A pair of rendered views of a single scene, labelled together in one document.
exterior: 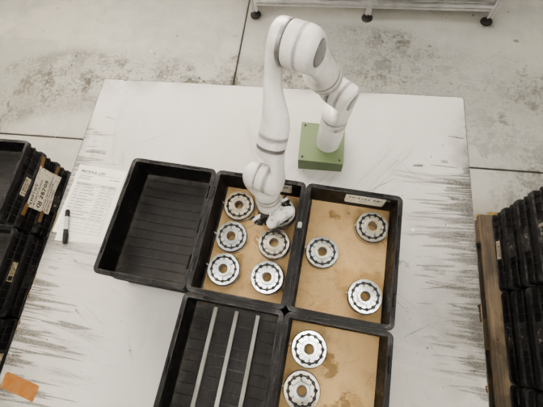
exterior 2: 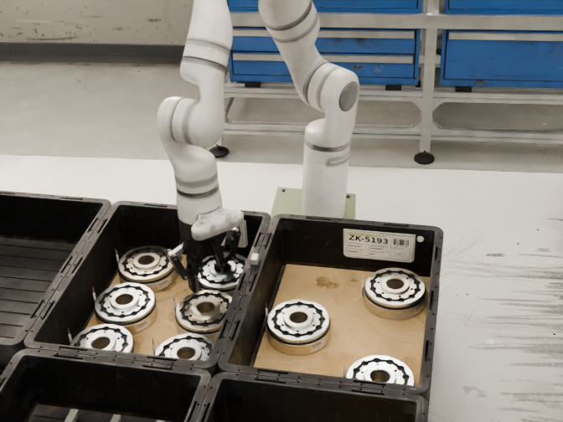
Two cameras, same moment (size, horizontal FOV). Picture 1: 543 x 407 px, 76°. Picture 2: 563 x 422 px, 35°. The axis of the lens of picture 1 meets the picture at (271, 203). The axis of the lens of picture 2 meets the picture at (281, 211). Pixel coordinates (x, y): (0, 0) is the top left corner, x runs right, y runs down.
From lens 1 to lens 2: 0.86 m
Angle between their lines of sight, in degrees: 35
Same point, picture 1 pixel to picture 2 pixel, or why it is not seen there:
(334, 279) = (322, 368)
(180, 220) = (28, 293)
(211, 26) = not seen: hidden behind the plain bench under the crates
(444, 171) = (543, 262)
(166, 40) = not seen: hidden behind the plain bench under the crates
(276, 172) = (209, 94)
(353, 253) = (361, 331)
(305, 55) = not seen: outside the picture
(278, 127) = (214, 23)
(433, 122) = (518, 202)
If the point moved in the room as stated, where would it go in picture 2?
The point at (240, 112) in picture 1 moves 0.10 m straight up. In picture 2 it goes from (168, 191) to (163, 154)
